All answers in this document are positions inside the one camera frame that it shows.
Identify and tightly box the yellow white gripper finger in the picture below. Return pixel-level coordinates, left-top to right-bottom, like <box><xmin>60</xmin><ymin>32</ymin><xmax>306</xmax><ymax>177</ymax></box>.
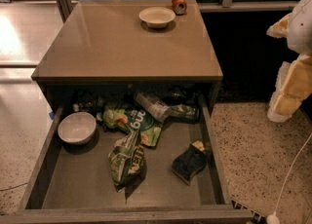
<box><xmin>267</xmin><ymin>55</ymin><xmax>312</xmax><ymax>123</ymax></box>
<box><xmin>266</xmin><ymin>14</ymin><xmax>291</xmax><ymax>38</ymax></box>

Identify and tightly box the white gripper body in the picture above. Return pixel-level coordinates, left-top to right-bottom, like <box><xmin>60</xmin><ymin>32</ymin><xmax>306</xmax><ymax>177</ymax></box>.
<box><xmin>287</xmin><ymin>0</ymin><xmax>312</xmax><ymax>55</ymax></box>

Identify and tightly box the green jalapeno chip bag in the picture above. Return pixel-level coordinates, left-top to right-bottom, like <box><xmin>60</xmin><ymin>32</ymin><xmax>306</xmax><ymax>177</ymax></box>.
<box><xmin>108</xmin><ymin>131</ymin><xmax>145</xmax><ymax>191</ymax></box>

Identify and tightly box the white bowl on counter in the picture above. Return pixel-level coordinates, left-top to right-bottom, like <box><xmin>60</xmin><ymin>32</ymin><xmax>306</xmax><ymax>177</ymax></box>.
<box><xmin>138</xmin><ymin>7</ymin><xmax>176</xmax><ymax>28</ymax></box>

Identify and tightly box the green teal chip bag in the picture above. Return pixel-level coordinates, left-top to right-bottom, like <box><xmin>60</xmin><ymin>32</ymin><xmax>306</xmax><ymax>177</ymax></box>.
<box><xmin>102</xmin><ymin>102</ymin><xmax>162</xmax><ymax>147</ymax></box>

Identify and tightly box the white bowl in drawer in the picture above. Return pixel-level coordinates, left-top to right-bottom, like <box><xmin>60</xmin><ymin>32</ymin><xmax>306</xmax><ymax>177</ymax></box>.
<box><xmin>58</xmin><ymin>112</ymin><xmax>97</xmax><ymax>145</ymax></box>

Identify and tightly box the orange soda can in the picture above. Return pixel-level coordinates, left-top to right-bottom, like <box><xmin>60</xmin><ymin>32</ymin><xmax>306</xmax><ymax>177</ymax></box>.
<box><xmin>172</xmin><ymin>0</ymin><xmax>187</xmax><ymax>15</ymax></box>

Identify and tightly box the dark glass bottle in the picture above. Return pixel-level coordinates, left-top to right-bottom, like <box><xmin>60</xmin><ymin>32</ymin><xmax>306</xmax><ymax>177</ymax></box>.
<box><xmin>170</xmin><ymin>104</ymin><xmax>199</xmax><ymax>122</ymax></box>

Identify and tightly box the blue yellow sponge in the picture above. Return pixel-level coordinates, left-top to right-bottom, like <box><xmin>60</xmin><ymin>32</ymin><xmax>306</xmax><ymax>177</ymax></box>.
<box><xmin>172</xmin><ymin>140</ymin><xmax>207</xmax><ymax>185</ymax></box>

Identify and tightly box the white floor vent grille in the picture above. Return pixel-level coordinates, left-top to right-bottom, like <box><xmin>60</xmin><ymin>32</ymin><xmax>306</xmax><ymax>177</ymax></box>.
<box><xmin>231</xmin><ymin>199</ymin><xmax>267</xmax><ymax>224</ymax></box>

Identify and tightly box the clear plastic water bottle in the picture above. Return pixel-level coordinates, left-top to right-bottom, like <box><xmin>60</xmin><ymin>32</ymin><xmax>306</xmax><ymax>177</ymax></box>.
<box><xmin>135</xmin><ymin>92</ymin><xmax>170</xmax><ymax>122</ymax></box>

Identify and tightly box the dark bottle back left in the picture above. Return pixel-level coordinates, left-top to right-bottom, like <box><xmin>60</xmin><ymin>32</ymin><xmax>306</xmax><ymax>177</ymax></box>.
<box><xmin>72</xmin><ymin>90</ymin><xmax>104</xmax><ymax>113</ymax></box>

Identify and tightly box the white cable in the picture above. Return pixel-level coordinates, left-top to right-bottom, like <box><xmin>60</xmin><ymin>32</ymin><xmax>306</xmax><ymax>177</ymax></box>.
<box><xmin>266</xmin><ymin>132</ymin><xmax>312</xmax><ymax>224</ymax></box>

